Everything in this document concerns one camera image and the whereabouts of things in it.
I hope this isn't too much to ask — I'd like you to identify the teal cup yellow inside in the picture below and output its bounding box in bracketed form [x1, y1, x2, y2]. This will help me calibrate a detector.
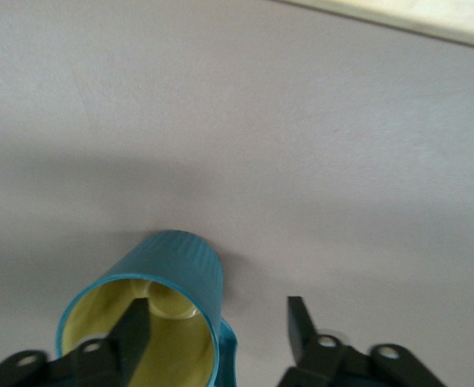
[56, 229, 239, 387]

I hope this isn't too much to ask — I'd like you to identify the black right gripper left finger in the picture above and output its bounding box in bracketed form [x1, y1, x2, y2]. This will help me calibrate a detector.
[0, 297, 154, 387]

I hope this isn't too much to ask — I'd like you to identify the bamboo cutting board metal handle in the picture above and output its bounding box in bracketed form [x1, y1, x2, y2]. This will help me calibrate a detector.
[276, 0, 474, 49]

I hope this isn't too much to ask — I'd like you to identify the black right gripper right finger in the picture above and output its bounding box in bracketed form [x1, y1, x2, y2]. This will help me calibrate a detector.
[285, 296, 447, 387]

